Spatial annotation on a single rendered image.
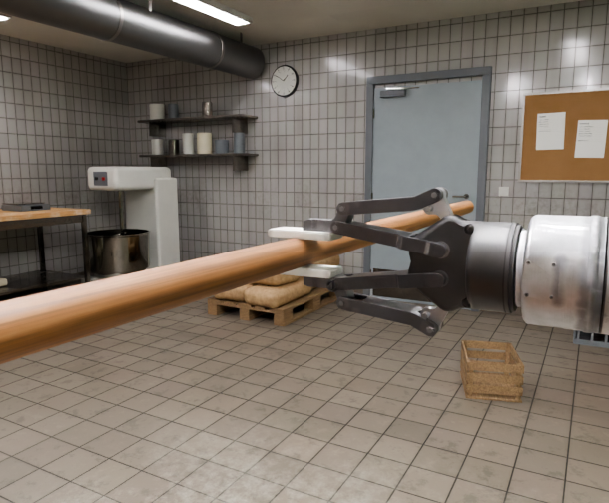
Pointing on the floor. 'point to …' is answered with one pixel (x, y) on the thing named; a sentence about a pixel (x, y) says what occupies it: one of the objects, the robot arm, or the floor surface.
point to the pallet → (275, 308)
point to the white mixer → (136, 222)
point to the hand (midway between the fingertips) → (304, 251)
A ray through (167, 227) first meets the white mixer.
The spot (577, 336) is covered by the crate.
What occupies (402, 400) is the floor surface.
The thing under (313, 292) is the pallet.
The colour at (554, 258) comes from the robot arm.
